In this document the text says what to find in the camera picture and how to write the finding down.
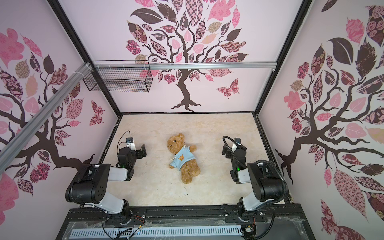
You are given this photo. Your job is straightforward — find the light blue fleece hoodie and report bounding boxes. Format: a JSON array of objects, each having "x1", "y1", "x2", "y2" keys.
[{"x1": 170, "y1": 145, "x2": 195, "y2": 171}]

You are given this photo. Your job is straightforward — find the brown plush teddy bear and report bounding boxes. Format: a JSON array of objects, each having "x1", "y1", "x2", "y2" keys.
[{"x1": 167, "y1": 133, "x2": 201, "y2": 184}]

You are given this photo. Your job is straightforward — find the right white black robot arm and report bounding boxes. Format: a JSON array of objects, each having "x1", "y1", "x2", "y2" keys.
[{"x1": 222, "y1": 145, "x2": 288, "y2": 212}]

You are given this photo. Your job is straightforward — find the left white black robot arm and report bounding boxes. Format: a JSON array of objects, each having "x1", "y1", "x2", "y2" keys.
[{"x1": 65, "y1": 145, "x2": 147, "y2": 218}]

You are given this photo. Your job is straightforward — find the left thin black cable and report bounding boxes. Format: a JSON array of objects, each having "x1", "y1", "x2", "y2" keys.
[{"x1": 116, "y1": 130, "x2": 132, "y2": 151}]

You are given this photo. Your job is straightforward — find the right black corrugated cable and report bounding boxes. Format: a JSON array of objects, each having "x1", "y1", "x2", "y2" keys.
[{"x1": 222, "y1": 135, "x2": 289, "y2": 208}]

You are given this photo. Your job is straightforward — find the white slotted cable duct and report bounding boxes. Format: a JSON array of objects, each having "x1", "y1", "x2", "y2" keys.
[{"x1": 67, "y1": 226, "x2": 243, "y2": 240}]

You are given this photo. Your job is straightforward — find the black wire mesh basket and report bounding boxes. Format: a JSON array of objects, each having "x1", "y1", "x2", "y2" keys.
[{"x1": 83, "y1": 61, "x2": 153, "y2": 93}]

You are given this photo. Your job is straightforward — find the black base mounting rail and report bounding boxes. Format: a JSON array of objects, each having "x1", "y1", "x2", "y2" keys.
[{"x1": 57, "y1": 204, "x2": 315, "y2": 240}]

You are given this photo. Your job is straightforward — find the rear aluminium rail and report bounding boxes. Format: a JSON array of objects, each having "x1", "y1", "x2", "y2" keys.
[{"x1": 94, "y1": 62, "x2": 277, "y2": 70}]

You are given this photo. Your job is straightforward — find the aluminium rail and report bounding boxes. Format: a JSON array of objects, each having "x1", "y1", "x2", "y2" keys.
[
  {"x1": 1, "y1": 63, "x2": 92, "y2": 173},
  {"x1": 94, "y1": 62, "x2": 277, "y2": 70}
]

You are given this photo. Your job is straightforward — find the left aluminium rail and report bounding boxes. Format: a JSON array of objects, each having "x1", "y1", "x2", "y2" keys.
[{"x1": 1, "y1": 63, "x2": 92, "y2": 173}]

